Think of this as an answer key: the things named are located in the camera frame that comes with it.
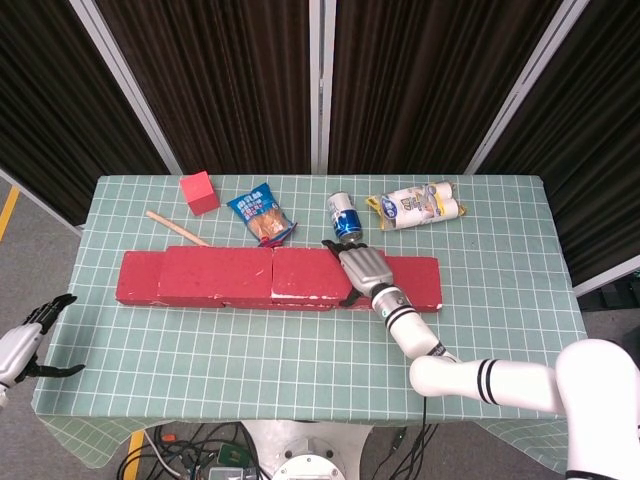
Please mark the plastic pack of white rolls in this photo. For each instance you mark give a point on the plastic pack of white rolls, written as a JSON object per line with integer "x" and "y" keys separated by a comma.
{"x": 417, "y": 205}

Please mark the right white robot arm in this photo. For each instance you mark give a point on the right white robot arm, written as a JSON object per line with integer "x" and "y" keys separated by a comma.
{"x": 500, "y": 380}

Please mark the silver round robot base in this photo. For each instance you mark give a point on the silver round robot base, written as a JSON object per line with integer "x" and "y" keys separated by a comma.
{"x": 310, "y": 450}

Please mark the green checked tablecloth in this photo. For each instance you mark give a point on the green checked tablecloth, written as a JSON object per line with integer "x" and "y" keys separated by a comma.
{"x": 240, "y": 360}

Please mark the blue white drink can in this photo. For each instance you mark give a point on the blue white drink can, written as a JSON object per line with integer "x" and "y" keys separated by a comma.
{"x": 344, "y": 217}

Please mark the blue snack bag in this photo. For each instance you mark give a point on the blue snack bag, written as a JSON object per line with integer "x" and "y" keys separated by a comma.
{"x": 260, "y": 215}

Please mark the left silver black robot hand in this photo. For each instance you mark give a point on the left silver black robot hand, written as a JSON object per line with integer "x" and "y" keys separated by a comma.
{"x": 17, "y": 350}

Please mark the wooden stick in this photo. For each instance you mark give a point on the wooden stick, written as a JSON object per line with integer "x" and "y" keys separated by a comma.
{"x": 172, "y": 226}

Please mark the red foam cube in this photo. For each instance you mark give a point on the red foam cube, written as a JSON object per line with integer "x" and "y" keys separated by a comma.
{"x": 200, "y": 192}

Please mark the black floor equipment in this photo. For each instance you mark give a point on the black floor equipment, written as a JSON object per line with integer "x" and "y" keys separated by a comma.
{"x": 615, "y": 295}

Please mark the green circuit board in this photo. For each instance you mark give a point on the green circuit board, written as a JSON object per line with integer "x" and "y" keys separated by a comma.
{"x": 234, "y": 456}

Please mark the dark ribbed partition panel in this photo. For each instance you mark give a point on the dark ribbed partition panel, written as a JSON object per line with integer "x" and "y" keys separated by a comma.
{"x": 215, "y": 85}
{"x": 590, "y": 150}
{"x": 60, "y": 100}
{"x": 425, "y": 85}

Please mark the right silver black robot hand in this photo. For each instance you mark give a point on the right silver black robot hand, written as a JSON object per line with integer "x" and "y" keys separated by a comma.
{"x": 365, "y": 270}

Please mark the grey box with display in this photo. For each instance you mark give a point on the grey box with display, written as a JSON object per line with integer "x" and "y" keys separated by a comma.
{"x": 230, "y": 474}

